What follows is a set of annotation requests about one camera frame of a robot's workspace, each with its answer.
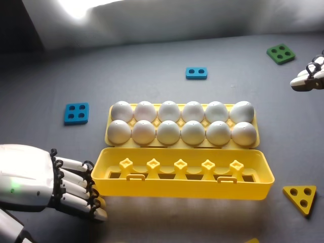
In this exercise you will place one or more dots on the yellow toy block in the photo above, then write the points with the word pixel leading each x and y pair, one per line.
pixel 251 241

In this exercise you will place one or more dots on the blue two-hole block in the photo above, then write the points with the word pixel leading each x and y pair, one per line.
pixel 196 76

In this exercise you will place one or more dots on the grey table cloth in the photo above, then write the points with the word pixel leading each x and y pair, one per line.
pixel 162 222

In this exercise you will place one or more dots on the yellow triangle three-hole block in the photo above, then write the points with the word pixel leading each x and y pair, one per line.
pixel 302 196

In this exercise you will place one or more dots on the yellow plastic egg carton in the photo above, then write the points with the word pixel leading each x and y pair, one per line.
pixel 177 189

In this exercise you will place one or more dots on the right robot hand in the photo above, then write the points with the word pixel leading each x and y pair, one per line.
pixel 311 78

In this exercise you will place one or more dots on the blue square four-hole block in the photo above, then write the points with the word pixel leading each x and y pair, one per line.
pixel 76 120

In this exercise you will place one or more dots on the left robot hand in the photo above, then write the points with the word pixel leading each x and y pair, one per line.
pixel 25 177

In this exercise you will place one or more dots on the green square four-hole block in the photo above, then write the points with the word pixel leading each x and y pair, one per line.
pixel 281 59

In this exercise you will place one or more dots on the white toy egg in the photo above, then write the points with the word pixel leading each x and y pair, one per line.
pixel 193 111
pixel 143 133
pixel 243 133
pixel 218 133
pixel 122 111
pixel 216 111
pixel 119 132
pixel 241 111
pixel 168 132
pixel 145 111
pixel 193 133
pixel 169 111

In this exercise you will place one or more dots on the white sheet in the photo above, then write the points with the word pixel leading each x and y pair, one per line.
pixel 177 20

